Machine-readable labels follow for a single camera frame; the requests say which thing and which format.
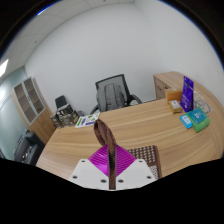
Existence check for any small blue box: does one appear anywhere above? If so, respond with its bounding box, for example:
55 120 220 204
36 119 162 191
179 113 194 130

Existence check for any green folded cloth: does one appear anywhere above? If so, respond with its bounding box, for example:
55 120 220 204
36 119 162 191
191 114 211 134

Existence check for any small yellow box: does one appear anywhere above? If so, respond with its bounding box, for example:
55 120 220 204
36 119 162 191
168 99 183 114

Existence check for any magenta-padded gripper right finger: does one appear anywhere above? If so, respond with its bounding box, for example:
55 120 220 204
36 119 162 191
114 145 158 189

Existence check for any small black chair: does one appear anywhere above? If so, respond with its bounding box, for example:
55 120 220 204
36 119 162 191
54 95 68 110

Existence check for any teal flat box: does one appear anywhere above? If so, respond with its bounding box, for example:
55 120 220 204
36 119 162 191
187 107 208 125

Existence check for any ceiling light panel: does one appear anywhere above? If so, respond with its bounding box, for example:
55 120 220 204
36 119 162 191
0 58 10 78

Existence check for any tall wooden glass-door cabinet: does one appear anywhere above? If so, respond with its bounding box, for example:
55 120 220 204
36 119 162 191
11 76 57 145

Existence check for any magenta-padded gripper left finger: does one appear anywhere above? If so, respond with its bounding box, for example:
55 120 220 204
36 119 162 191
68 143 111 190

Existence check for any dark printed cardboard box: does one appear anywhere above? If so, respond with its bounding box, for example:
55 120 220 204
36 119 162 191
57 103 80 128

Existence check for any black leather armchair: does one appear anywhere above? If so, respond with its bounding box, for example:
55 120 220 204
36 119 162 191
13 129 46 166

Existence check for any low wooden sideboard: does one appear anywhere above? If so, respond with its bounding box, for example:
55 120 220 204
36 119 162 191
153 70 188 100

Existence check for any orange box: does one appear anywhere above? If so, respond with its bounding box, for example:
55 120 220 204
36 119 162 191
165 88 184 103

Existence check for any white green leaflet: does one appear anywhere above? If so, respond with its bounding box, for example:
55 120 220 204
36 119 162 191
74 111 101 129

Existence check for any grey backpack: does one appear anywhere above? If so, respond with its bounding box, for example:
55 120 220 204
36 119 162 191
96 83 126 113

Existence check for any black mesh office chair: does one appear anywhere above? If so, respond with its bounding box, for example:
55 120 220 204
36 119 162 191
89 73 144 115

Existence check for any purple standing card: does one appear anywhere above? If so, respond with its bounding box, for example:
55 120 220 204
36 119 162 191
180 75 195 113

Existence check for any brown patterned towel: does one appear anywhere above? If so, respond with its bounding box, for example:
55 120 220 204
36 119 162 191
93 119 163 191

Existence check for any small dark cardboard box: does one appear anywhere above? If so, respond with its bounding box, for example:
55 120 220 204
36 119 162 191
50 113 62 129

